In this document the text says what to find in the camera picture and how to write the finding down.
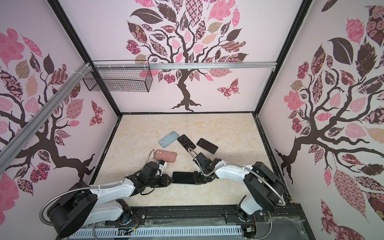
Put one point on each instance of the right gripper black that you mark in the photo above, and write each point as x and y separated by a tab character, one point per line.
197	182

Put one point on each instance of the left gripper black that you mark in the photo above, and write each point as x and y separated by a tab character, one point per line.
165	179

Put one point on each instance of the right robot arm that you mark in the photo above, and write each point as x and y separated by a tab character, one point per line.
266	189

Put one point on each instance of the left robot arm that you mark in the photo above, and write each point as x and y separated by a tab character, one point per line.
84	204

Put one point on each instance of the pink phone case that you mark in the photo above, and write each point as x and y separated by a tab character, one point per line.
166	156

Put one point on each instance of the light blue case far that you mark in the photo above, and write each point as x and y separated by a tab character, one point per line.
169	139

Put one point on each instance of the black phone purple edge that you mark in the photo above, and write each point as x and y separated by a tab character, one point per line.
186	143

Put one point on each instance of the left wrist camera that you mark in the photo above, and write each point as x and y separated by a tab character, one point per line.
162	165

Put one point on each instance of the black base frame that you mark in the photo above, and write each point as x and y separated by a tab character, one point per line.
285	223

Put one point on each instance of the white slotted cable duct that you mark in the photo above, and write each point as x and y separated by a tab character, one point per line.
156	232

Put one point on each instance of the black wire basket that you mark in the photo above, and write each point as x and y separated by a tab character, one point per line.
119	78

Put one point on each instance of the aluminium rail back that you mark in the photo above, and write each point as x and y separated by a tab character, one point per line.
189	66

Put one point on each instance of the aluminium rail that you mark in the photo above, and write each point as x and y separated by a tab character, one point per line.
11	150
189	66

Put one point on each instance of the aluminium rail left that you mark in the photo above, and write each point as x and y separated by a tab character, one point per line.
11	150

